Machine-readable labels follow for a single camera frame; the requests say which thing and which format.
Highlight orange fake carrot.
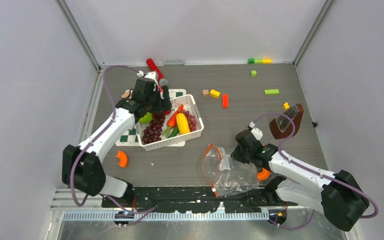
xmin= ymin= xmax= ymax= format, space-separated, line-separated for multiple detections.
xmin=161 ymin=104 xmax=184 ymax=138

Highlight dark red fake plum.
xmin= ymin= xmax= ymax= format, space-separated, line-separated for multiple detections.
xmin=234 ymin=129 xmax=252 ymax=142

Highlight white plastic basket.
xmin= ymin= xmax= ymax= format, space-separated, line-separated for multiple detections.
xmin=135 ymin=94 xmax=204 ymax=151

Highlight green fake apple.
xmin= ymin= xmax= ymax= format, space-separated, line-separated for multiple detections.
xmin=138 ymin=112 xmax=154 ymax=124

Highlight yellow fake banana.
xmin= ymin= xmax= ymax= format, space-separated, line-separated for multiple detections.
xmin=176 ymin=113 xmax=191 ymax=135

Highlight green fake chili pepper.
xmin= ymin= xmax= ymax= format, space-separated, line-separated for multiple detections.
xmin=168 ymin=125 xmax=180 ymax=138

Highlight pink fake grapes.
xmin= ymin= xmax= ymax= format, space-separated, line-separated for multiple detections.
xmin=181 ymin=110 xmax=197 ymax=132

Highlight purple fake grapes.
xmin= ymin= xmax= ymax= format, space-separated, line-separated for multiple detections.
xmin=141 ymin=113 xmax=166 ymax=145

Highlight clear zip top bag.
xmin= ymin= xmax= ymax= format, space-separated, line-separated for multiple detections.
xmin=200 ymin=143 xmax=260 ymax=198

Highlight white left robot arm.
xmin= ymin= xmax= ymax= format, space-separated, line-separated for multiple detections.
xmin=61 ymin=76 xmax=172 ymax=207

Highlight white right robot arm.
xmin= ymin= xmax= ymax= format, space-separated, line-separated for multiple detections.
xmin=232 ymin=129 xmax=370 ymax=232

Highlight tan wooden block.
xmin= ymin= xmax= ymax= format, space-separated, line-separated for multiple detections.
xmin=121 ymin=91 xmax=131 ymax=99

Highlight orange S-shaped track piece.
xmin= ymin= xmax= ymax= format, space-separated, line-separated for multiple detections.
xmin=257 ymin=168 xmax=271 ymax=182

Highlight red cylinder tube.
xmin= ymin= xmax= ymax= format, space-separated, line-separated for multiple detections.
xmin=145 ymin=58 xmax=168 ymax=89

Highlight brown box with lid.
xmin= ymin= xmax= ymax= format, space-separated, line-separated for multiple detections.
xmin=269 ymin=103 xmax=304 ymax=140

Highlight brown wooden cube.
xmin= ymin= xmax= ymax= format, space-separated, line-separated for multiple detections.
xmin=202 ymin=89 xmax=210 ymax=98

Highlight green white chessboard mat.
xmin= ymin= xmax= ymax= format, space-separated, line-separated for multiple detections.
xmin=115 ymin=89 xmax=187 ymax=147

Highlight small yellow cube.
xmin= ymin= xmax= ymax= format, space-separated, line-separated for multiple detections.
xmin=282 ymin=102 xmax=290 ymax=110

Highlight red rectangular block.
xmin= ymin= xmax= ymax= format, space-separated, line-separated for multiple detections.
xmin=222 ymin=94 xmax=229 ymax=108

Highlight flat green block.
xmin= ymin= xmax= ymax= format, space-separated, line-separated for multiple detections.
xmin=264 ymin=89 xmax=280 ymax=95

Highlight orange curved track piece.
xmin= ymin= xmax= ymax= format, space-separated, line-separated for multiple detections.
xmin=115 ymin=150 xmax=129 ymax=168

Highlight green yellow block row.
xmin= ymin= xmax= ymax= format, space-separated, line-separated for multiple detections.
xmin=247 ymin=58 xmax=272 ymax=64

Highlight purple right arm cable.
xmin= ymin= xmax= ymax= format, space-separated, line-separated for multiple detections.
xmin=249 ymin=112 xmax=380 ymax=231

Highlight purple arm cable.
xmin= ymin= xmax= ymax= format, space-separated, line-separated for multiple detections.
xmin=69 ymin=65 xmax=156 ymax=227
xmin=249 ymin=112 xmax=380 ymax=231

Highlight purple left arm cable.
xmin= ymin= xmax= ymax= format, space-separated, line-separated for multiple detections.
xmin=69 ymin=65 xmax=156 ymax=227

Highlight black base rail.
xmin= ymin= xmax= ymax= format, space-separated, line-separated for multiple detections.
xmin=102 ymin=186 xmax=285 ymax=214

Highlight white slotted cable duct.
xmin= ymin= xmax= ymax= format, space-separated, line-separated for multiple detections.
xmin=62 ymin=209 xmax=270 ymax=222

